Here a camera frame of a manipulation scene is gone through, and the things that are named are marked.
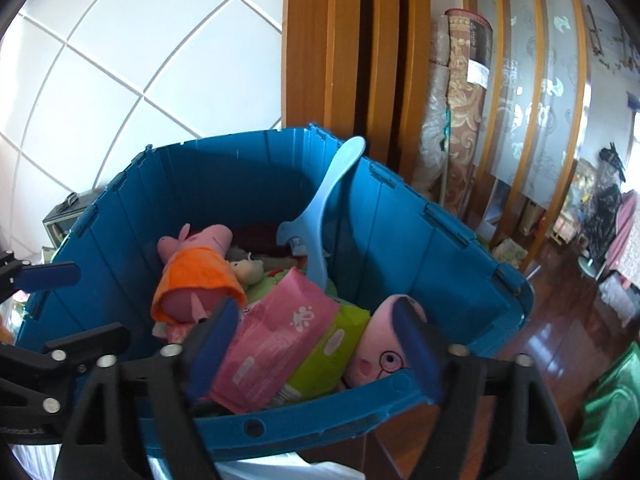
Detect pink wipes packet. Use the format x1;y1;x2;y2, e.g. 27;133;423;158
210;267;341;415

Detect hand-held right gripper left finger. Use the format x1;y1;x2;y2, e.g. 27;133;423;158
52;297;241;480

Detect dark gift box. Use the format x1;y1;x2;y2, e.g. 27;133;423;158
42;191;108;251

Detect small patterned bag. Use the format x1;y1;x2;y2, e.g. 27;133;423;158
492;237;526;266

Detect pink pig plush with glasses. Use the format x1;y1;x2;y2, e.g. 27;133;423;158
342;294;436;388

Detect light blue plastic hanger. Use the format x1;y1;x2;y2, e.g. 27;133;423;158
276;136;367;286

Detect pink pig plush orange dress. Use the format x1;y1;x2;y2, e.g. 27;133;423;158
150;223;248;326

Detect small beige plush toy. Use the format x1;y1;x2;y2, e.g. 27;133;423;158
227;255;266;288

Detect blue plastic storage bin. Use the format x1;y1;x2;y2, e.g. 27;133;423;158
15;122;536;461

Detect frosted glass sliding door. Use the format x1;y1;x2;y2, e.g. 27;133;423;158
460;0;591;261

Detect green plastic stool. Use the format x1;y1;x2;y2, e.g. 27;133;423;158
572;342;640;466

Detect rolled patterned carpet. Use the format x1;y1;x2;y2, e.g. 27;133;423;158
440;8;496;218

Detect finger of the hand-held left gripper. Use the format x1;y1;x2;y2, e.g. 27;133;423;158
42;324;131;376
0;250;82;293

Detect hanging dark clothes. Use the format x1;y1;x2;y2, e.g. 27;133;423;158
582;142;628;281

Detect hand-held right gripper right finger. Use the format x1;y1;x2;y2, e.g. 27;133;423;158
390;302;581;480

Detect pink hanging cloth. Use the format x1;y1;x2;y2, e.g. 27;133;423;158
602;195;640;291

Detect green wipes packet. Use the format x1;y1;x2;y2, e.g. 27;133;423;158
272;305;372;408

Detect wooden door frame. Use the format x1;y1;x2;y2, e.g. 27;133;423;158
282;0;433;176

